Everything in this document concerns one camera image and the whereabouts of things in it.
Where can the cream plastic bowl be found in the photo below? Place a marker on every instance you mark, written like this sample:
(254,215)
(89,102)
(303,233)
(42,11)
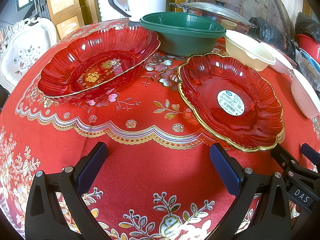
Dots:
(247,50)

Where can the red plate with gold rim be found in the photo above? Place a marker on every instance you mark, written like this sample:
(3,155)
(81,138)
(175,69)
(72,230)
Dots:
(231,101)

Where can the small white foam bowl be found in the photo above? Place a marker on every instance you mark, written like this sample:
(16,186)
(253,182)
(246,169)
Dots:
(282,63)

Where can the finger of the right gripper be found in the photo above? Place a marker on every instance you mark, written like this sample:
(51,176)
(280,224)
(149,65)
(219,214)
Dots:
(311,154)

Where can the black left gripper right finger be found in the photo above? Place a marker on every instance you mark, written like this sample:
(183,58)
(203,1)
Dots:
(271,220)

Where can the red floral tablecloth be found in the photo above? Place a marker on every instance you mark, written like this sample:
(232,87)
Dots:
(157,182)

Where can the steel pot with lid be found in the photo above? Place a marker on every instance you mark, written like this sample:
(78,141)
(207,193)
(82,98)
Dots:
(226,17)

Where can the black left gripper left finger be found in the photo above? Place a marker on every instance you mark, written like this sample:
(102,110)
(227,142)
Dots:
(44,218)

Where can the green plastic bowl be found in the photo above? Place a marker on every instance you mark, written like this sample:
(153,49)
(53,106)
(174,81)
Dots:
(183,34)

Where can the wooden door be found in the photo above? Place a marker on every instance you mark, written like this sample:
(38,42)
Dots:
(69,15)

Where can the red plastic basin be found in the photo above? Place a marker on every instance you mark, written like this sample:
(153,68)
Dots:
(309,45)

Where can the large red wedding bowl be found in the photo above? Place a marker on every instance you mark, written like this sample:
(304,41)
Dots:
(91,66)

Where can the black plastic bag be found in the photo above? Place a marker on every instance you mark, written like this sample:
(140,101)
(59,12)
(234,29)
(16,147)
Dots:
(307,26)
(269,33)

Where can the white foam plate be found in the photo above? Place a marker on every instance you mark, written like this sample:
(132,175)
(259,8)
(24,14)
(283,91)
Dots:
(304,95)

